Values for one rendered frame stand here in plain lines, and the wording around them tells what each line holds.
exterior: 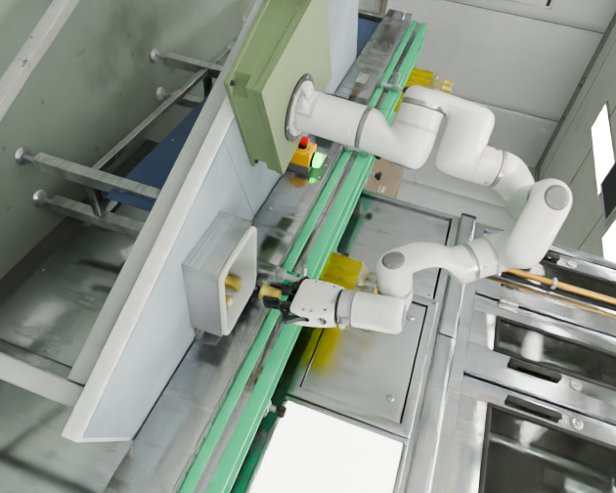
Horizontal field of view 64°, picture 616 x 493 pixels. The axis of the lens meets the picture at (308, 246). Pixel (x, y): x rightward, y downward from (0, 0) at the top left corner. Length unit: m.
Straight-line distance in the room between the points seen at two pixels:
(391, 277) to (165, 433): 0.57
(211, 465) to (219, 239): 0.46
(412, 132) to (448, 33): 6.17
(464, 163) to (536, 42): 6.15
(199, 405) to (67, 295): 0.68
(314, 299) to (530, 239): 0.45
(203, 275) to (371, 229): 0.95
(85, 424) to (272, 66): 0.71
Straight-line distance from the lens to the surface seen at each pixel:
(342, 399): 1.38
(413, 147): 1.08
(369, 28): 2.56
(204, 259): 1.03
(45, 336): 1.61
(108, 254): 1.75
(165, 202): 1.06
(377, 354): 1.47
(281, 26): 1.06
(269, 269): 1.25
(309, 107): 1.13
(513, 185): 1.18
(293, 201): 1.43
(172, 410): 1.16
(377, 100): 1.99
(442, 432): 1.44
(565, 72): 7.40
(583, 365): 1.76
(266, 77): 0.98
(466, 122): 1.11
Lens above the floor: 1.15
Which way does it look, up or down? 10 degrees down
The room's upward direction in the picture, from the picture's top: 107 degrees clockwise
